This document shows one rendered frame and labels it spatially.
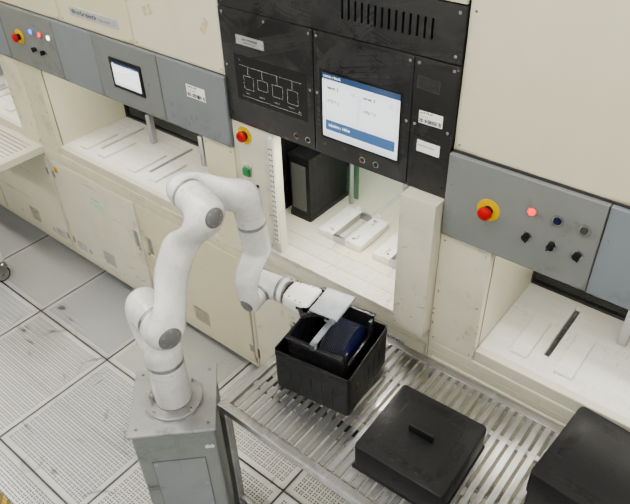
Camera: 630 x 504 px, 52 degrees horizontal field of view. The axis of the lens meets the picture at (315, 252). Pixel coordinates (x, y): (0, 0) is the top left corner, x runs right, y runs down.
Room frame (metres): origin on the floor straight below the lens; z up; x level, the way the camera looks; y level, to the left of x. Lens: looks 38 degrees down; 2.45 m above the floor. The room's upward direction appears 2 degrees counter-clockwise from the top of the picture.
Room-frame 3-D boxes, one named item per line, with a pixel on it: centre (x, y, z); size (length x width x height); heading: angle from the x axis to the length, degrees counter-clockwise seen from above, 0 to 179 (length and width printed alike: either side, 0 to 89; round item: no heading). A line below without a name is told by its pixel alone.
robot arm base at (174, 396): (1.40, 0.48, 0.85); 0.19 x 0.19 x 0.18
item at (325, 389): (1.49, -0.05, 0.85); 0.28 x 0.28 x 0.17; 58
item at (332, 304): (1.49, -0.04, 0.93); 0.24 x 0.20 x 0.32; 148
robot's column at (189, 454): (1.40, 0.48, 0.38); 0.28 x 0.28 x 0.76; 5
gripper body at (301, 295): (1.55, 0.05, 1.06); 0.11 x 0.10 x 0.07; 58
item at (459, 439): (1.15, -0.29, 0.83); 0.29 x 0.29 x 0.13; 52
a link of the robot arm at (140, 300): (1.42, 0.50, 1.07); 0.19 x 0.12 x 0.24; 35
